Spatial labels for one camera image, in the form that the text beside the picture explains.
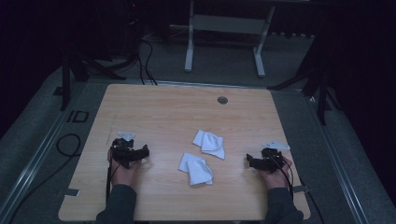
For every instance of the grey metal floor rail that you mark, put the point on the grey metal floor rail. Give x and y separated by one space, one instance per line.
34 168
339 161

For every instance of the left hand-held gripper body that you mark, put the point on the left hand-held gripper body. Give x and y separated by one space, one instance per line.
123 152

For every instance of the white metal desk frame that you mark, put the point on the white metal desk frame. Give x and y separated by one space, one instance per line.
229 25

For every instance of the person's right hand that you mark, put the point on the person's right hand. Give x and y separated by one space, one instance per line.
277 179

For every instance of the white crumpled cloth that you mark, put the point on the white crumpled cloth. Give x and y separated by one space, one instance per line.
196 169
210 144

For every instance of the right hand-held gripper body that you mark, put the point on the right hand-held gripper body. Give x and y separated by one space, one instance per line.
271 161

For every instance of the grey tape piece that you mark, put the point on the grey tape piece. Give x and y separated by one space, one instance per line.
300 188

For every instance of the person's left hand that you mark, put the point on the person's left hand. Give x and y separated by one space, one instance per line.
124 175

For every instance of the round grey table grommet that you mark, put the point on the round grey table grommet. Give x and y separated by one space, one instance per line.
222 100

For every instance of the black metal stand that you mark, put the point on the black metal stand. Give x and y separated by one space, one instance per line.
66 81
322 93

